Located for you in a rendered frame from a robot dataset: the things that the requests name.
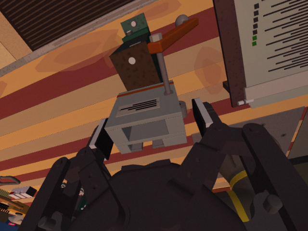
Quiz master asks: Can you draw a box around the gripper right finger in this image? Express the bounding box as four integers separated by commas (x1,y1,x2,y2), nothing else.
179,97,308,231

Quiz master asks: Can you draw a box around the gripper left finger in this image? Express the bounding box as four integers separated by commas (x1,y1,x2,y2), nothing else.
18,117,126,231

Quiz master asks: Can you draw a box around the grey metal plate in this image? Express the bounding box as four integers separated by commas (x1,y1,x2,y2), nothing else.
191,105,306,193

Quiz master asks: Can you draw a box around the white and black box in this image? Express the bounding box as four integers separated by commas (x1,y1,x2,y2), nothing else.
10,185,38,200

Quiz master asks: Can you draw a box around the tan circuit board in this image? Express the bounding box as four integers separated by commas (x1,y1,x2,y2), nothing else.
0,188,32,218

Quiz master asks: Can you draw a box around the grey hook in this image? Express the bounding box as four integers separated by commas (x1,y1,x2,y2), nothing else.
0,175,21,186

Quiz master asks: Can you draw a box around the brown framed checklist board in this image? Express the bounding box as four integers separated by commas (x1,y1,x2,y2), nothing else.
212,0,308,109

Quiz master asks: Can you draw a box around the grey hex-head rod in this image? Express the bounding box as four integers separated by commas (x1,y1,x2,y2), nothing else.
149,33,174,96

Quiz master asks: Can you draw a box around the brown speckled block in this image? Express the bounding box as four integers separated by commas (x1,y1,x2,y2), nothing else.
109,41,163,92

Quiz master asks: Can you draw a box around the orange lever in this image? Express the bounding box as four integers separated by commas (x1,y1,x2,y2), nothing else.
147,17,200,55

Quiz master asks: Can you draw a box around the grey ball knob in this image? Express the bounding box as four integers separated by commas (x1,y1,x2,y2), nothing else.
175,14,190,27

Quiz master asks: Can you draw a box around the dark slatted vent panel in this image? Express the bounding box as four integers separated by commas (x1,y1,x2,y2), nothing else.
0,0,159,78

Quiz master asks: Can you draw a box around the green block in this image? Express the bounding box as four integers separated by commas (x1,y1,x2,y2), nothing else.
120,13,152,44

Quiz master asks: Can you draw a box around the grey rail slider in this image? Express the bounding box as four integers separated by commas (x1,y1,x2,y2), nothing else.
104,81,188,155

